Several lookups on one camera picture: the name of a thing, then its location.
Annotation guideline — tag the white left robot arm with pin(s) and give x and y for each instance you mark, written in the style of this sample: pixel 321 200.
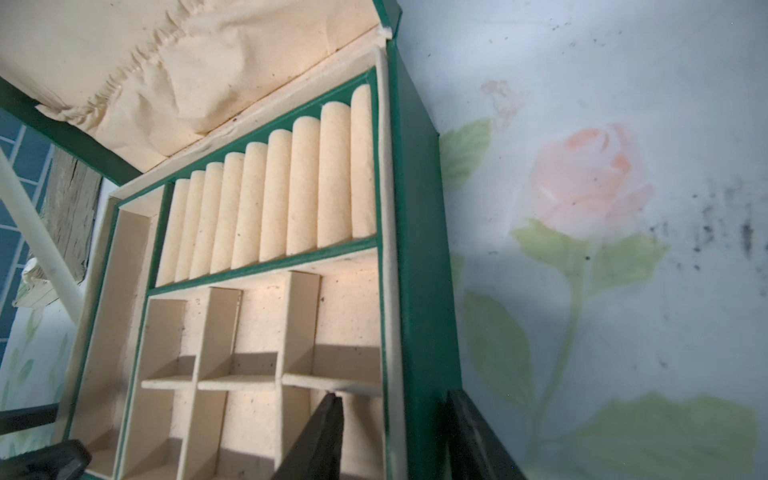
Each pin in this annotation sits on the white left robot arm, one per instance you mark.
pixel 36 235

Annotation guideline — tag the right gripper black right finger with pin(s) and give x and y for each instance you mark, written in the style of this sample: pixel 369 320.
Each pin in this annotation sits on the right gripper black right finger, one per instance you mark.
pixel 475 450

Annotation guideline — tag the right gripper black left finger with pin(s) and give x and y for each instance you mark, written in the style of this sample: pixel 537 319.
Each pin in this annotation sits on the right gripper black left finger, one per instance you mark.
pixel 318 450

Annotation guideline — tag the floral table mat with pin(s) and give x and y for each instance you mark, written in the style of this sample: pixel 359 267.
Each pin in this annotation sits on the floral table mat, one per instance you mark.
pixel 604 169

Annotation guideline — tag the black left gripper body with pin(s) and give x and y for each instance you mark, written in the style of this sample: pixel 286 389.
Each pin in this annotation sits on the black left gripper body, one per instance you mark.
pixel 65 460

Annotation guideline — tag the green jewelry box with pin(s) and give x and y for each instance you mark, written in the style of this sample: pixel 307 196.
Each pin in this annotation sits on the green jewelry box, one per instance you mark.
pixel 277 232

